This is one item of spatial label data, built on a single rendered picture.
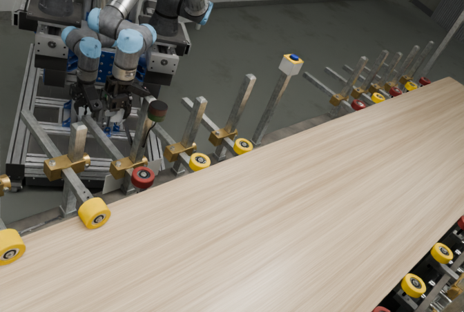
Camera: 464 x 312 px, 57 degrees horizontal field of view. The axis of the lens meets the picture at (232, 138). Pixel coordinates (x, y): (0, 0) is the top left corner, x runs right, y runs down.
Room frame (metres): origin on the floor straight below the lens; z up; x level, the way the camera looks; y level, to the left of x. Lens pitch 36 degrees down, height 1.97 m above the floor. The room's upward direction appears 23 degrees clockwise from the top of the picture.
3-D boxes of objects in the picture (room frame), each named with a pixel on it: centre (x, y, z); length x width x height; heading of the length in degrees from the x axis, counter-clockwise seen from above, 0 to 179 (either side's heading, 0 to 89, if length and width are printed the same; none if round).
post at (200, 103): (1.39, 0.16, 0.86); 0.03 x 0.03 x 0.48; 56
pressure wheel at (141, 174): (1.09, 0.24, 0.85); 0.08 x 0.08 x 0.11
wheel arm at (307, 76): (2.43, -0.45, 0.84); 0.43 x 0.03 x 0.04; 56
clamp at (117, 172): (1.16, 0.31, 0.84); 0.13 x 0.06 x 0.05; 146
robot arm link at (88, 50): (1.34, 0.61, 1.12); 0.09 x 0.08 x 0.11; 58
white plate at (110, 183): (1.22, 0.31, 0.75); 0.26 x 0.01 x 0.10; 146
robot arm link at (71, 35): (1.40, 0.68, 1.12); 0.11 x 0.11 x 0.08; 58
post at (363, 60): (2.42, -0.53, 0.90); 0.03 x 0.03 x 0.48; 56
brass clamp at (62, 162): (0.95, 0.46, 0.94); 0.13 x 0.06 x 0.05; 146
